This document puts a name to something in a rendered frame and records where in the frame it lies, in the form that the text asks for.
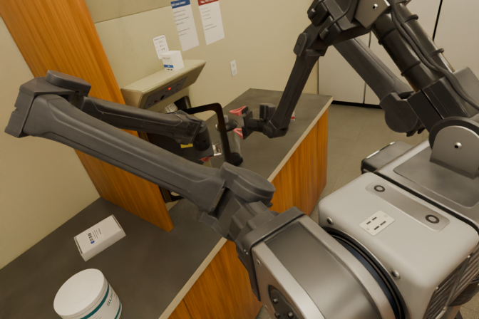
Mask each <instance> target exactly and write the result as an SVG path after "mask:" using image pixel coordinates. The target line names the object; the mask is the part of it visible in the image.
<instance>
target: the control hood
mask: <svg viewBox="0 0 479 319"><path fill-rule="evenodd" d="M183 64H184V68H181V69H180V70H177V71H165V69H162V70H160V71H158V72H156V73H154V74H151V75H149V76H147V77H145V78H142V79H140V80H137V81H135V82H134V83H131V84H129V85H127V86H124V87H122V88H121V89H120V91H121V93H122V96H123V99H124V101H125V104H126V105H129V106H132V107H135V108H141V109H143V108H144V106H145V103H146V101H147V99H148V96H150V95H152V94H154V93H156V92H158V91H160V90H162V89H163V88H166V87H168V86H169V85H172V84H173V83H176V82H178V81H179V80H182V79H183V78H185V77H187V79H186V81H185V82H184V84H183V86H182V88H181V90H183V89H184V88H186V87H188V86H190V85H192V84H193V83H195V81H196V80H197V78H198V76H199V75H200V73H201V72H202V69H203V68H204V67H205V64H206V60H183Z"/></svg>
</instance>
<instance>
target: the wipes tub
mask: <svg viewBox="0 0 479 319"><path fill-rule="evenodd" d="M53 305H54V309H55V311H56V312H57V313H58V314H59V315H60V316H61V317H62V319H119V317H120V314H121V311H122V304H121V301H120V299H119V297H118V296H117V295H116V293H115V291H114V290H113V289H112V287H111V286H110V284H109V282H108V281H107V280H106V278H105V277H104V275H103V274H102V273H101V272H100V271H99V270H97V269H93V268H92V269H87V270H84V271H81V272H79V273H77V274H75V275H74V276H72V277H71V278H69V279H68V280H67V281H66V282H65V283H64V284H63V285H62V286H61V288H60V289H59V291H58V292H57V294H56V297H55V300H54V304H53Z"/></svg>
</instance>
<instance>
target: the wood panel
mask: <svg viewBox="0 0 479 319"><path fill-rule="evenodd" d="M0 16H1V18H2V20H3V22H4V23H5V25H6V27H7V29H8V30H9V33H10V34H11V36H12V38H13V40H14V42H15V43H16V45H17V47H18V49H19V50H20V52H21V55H22V56H23V57H24V60H25V61H26V63H27V65H28V67H29V69H30V70H31V72H32V74H33V76H34V77H37V78H38V77H40V76H42V77H46V74H47V72H48V70H54V71H57V72H59V73H64V74H67V75H72V76H74V77H77V78H81V79H83V80H85V81H86V82H88V83H90V84H91V85H92V86H91V89H90V92H89V95H90V96H93V97H94V98H99V99H102V100H107V101H111V102H114V103H120V104H123V105H125V101H124V99H123V96H122V94H121V92H120V88H119V87H118V84H117V81H116V79H115V76H114V74H113V71H112V69H111V66H110V63H109V61H108V58H107V56H106V54H105V51H104V49H103V46H102V43H101V40H100V38H99V36H98V33H97V31H96V28H95V26H94V23H93V20H92V18H91V15H90V13H89V10H88V7H87V6H86V3H85V0H0ZM74 150H75V151H76V154H77V155H78V158H79V159H80V161H81V163H82V165H83V166H84V168H85V170H86V171H87V173H88V176H89V177H90V179H91V181H92V183H93V185H94V186H95V188H96V190H97V192H98V193H99V195H100V197H102V198H104V199H106V200H108V201H110V202H112V203H113V204H115V205H117V206H119V207H121V208H123V209H125V210H127V211H129V212H130V213H132V214H134V215H136V216H139V217H140V218H142V219H144V220H146V221H148V222H150V223H151V224H154V225H156V226H158V227H160V228H161V229H164V230H165V231H167V232H170V231H171V230H172V229H173V228H174V226H173V224H172V221H171V218H170V215H169V214H168V211H167V208H166V205H165V202H164V201H163V198H162V195H161V193H160V190H159V188H158V186H157V185H156V184H154V183H152V182H149V181H147V180H145V179H143V178H140V177H138V176H135V175H134V174H131V173H129V172H126V171H124V170H122V169H120V168H117V167H115V166H113V165H111V164H108V163H106V162H104V161H101V160H99V159H96V158H95V157H92V156H90V155H87V154H85V153H83V152H81V151H78V150H76V149H74Z"/></svg>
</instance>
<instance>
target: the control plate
mask: <svg viewBox="0 0 479 319"><path fill-rule="evenodd" d="M186 79H187V77H185V78H183V79H182V80H179V81H178V82H176V83H173V84H172V85H169V86H168V87H166V88H163V89H162V90H160V91H158V92H156V93H154V94H152V95H150V96H148V99H147V101H146V103H145V106H144V108H143V109H144V110H146V109H147V108H149V107H151V106H153V105H154V104H156V103H159V102H160V101H161V100H160V99H161V97H162V96H163V95H165V96H164V98H163V99H162V100H164V99H166V98H167V97H169V96H171V95H173V94H174V93H176V92H178V91H180V90H181V88H182V86H183V84H184V82H185V81H186ZM178 83H179V84H178ZM177 84H178V85H177ZM169 88H171V89H169ZM177 88H178V90H176V89H177ZM168 89H169V90H168ZM172 91H173V92H174V93H172ZM168 93H169V95H168ZM155 100H158V101H157V102H156V103H154V102H155ZM148 104H150V105H148Z"/></svg>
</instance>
